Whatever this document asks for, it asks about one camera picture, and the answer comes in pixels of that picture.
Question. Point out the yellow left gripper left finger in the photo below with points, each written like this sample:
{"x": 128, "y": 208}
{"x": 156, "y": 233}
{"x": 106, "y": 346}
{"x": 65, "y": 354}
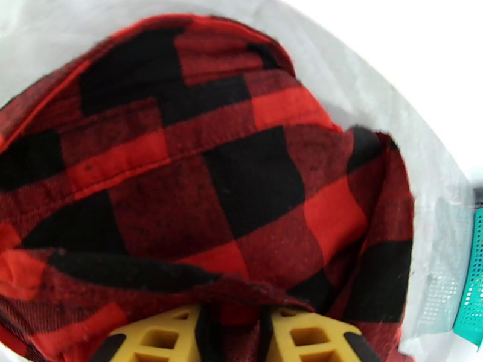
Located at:
{"x": 158, "y": 340}

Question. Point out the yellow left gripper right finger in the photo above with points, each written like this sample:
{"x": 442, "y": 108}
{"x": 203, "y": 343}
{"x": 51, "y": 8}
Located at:
{"x": 313, "y": 340}

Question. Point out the red black plaid shirt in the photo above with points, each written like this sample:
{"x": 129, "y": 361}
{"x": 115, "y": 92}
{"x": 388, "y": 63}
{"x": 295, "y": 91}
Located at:
{"x": 188, "y": 165}

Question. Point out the teal plastic mesh basket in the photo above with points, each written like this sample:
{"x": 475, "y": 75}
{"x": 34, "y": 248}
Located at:
{"x": 471, "y": 281}

